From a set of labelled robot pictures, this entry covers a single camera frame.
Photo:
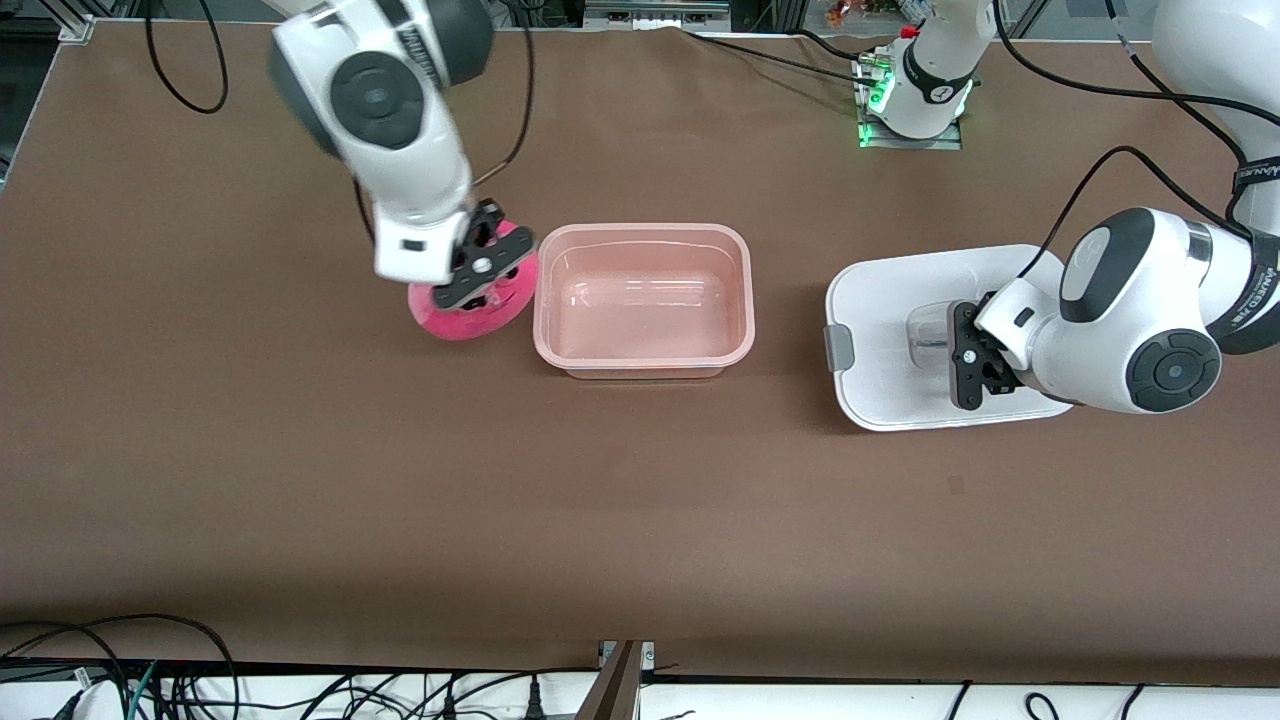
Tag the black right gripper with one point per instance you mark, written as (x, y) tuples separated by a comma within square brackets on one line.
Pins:
[(487, 214)]

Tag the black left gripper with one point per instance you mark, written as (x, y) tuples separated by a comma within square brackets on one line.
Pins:
[(999, 371)]

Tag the pink plush toy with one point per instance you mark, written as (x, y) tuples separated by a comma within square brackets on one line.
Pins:
[(470, 325)]

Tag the white box lid grey clips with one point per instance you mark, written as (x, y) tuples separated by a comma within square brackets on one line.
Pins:
[(880, 390)]

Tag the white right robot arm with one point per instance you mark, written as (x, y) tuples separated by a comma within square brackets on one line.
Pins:
[(400, 150)]

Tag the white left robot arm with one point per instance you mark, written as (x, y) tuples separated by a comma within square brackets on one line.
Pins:
[(1130, 300)]

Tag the pink translucent plastic box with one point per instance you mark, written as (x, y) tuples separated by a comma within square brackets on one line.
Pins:
[(640, 300)]

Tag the brown table cover sheet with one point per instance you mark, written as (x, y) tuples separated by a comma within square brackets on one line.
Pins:
[(640, 520)]

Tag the white bench board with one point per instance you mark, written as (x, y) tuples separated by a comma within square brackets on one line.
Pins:
[(800, 705)]

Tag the colourful background items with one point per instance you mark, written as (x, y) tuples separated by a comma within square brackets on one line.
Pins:
[(880, 10)]

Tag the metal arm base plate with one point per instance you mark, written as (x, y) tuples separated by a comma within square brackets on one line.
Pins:
[(930, 143)]

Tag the aluminium frame bar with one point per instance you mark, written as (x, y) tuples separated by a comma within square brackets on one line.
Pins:
[(650, 10)]

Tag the aluminium frame corner bracket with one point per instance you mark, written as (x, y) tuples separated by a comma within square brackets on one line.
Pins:
[(78, 30)]

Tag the aluminium profile post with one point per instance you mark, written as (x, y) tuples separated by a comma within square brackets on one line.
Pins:
[(615, 690)]

